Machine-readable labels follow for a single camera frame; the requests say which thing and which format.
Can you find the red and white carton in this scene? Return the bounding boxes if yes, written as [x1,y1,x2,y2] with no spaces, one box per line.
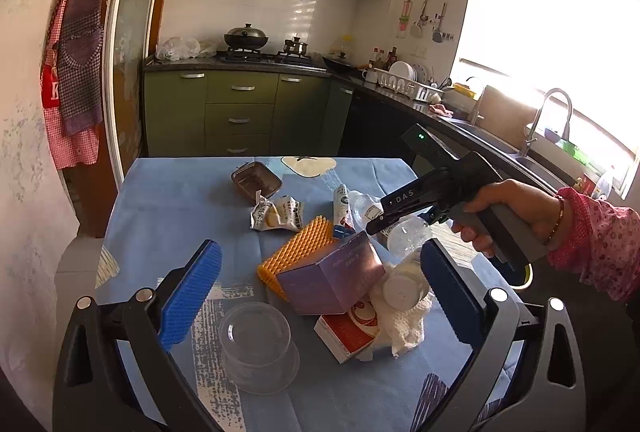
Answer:
[313,299,401,365]

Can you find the white snack wrapper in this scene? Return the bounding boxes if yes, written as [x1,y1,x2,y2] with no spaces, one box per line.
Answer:
[274,194,305,233]
[249,192,282,232]

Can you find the purple cardboard box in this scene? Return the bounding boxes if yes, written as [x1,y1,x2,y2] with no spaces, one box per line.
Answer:
[275,231,387,317]

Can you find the window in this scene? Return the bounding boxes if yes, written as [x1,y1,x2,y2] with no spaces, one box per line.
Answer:
[450,0,640,193]

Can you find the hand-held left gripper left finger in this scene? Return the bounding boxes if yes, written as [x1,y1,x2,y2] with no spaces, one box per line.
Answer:
[52,239,246,432]

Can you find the white dish rack with plates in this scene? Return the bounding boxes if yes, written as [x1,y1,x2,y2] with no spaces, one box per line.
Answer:
[374,61,443,102]

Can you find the sliding door frame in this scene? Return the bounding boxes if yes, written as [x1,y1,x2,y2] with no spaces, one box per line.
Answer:
[107,0,176,183]

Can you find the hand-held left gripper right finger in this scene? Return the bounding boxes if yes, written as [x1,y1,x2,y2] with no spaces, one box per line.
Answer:
[420,238,587,432]

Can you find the red packet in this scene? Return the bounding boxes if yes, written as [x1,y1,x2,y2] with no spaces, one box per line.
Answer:
[582,172,613,200]

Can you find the steel sink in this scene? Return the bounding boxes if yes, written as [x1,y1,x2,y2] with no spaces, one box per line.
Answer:
[465,122,556,183]

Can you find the hanging kitchen utensils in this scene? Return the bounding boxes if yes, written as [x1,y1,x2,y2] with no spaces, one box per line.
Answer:
[400,0,456,43]

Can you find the red checked apron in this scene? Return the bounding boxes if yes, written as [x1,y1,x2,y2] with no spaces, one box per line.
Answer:
[40,0,101,170]

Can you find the purple checked apron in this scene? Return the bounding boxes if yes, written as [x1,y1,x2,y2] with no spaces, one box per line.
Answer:
[59,0,106,136]

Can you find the clear plastic bags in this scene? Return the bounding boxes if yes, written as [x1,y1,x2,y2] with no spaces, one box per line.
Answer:
[155,37,201,62]

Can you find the green lower cabinets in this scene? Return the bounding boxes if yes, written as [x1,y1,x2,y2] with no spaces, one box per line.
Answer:
[144,69,416,158]

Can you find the person's right hand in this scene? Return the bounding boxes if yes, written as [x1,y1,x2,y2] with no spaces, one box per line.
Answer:
[451,178,567,259]

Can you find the clear plastic container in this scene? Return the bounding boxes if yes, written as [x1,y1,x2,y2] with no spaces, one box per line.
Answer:
[218,302,301,395]

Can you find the black gas stove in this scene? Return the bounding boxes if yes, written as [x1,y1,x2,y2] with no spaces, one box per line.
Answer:
[216,49,313,64]

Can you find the group of condiment bottles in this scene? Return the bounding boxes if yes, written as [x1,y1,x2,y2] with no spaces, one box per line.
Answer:
[370,47,398,70]

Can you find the blue patterned tablecloth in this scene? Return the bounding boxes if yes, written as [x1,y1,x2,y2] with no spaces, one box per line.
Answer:
[95,156,526,432]

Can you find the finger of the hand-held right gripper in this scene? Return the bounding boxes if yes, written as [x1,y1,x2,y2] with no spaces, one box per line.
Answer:
[364,204,437,236]
[379,183,435,214]

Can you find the steel faucet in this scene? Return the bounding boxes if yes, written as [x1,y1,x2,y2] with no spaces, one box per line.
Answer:
[524,88,573,158]

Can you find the red bracelet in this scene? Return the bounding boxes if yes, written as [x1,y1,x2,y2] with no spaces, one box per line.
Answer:
[542,194,566,247]

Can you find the black pan with glass lid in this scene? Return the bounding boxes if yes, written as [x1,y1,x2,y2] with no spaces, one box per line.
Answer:
[322,52,361,72]

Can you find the white paper towel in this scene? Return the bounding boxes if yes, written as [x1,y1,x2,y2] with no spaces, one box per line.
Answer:
[370,262,433,358]

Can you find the brown metal mesh tray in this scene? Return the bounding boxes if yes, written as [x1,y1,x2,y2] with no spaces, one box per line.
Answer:
[231,163,284,205]

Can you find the green plastic container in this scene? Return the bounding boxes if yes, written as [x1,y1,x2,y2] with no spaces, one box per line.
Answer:
[560,139,596,163]

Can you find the wooden cutting board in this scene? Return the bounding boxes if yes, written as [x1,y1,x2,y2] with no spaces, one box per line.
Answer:
[472,85,536,148]

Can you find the white tube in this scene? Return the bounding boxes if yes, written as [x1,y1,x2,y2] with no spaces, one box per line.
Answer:
[332,183,353,230]

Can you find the black wok with lid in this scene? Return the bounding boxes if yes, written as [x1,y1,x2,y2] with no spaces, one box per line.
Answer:
[223,23,270,50]

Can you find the black kitchen countertop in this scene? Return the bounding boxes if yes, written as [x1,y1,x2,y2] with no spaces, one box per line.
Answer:
[144,57,566,193]

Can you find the clear plastic bottle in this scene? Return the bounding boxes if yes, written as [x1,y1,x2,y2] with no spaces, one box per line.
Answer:
[348,190,434,265]

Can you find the person's right forearm pink sleeve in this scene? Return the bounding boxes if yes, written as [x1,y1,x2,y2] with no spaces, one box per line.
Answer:
[546,186,640,304]

